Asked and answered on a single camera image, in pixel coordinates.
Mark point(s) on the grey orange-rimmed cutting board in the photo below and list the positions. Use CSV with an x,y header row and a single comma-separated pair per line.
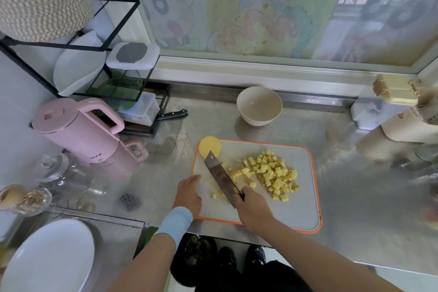
x,y
294,206

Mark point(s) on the person's right hand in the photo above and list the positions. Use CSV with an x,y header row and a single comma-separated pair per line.
x,y
253,208

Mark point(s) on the black metal rack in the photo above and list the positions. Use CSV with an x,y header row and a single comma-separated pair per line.
x,y
85,45

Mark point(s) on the cream knife block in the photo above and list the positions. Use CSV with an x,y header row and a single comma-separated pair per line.
x,y
410,124

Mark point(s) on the clear plastic box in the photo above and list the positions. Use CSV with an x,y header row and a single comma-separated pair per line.
x,y
142,110

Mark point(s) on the round yellow potato slice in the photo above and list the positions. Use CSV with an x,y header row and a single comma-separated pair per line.
x,y
209,146

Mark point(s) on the light blue wristband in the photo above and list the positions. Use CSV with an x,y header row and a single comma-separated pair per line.
x,y
175,221

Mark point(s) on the white container with beige lid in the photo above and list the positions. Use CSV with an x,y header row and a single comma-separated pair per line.
x,y
379,107

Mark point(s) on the clear container with grey lid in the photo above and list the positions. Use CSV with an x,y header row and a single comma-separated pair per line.
x,y
133,55

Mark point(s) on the glass jar with brown contents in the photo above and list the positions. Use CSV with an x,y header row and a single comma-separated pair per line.
x,y
24,199

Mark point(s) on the person's left hand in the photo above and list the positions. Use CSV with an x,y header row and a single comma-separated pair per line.
x,y
189,193

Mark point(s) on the woven basket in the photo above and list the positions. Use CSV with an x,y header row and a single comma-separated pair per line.
x,y
41,1

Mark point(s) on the steel cleaver knife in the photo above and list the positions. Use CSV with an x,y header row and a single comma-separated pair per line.
x,y
219,173

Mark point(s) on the large white plate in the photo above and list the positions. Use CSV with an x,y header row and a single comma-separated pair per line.
x,y
51,257

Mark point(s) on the beige bowl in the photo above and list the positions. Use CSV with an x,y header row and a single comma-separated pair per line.
x,y
259,105

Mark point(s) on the person's left fingers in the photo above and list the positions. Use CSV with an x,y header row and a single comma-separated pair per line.
x,y
195,180

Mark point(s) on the person's left forearm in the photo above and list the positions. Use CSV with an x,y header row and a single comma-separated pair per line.
x,y
143,264

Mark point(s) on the pink electric kettle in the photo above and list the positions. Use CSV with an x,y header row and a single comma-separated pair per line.
x,y
80,131

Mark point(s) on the glass jar with lid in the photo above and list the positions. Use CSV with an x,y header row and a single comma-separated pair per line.
x,y
54,168

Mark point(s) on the person's black shoe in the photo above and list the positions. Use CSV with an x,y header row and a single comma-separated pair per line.
x,y
255,257
226,261

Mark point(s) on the person's right fingers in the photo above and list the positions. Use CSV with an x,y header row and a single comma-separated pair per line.
x,y
241,196

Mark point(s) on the pile of yellow potato cubes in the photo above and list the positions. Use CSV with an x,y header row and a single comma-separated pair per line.
x,y
272,175

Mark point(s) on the person's right forearm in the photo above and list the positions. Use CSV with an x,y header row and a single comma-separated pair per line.
x,y
318,261

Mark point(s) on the black trash bag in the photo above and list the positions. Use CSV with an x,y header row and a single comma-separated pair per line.
x,y
191,257

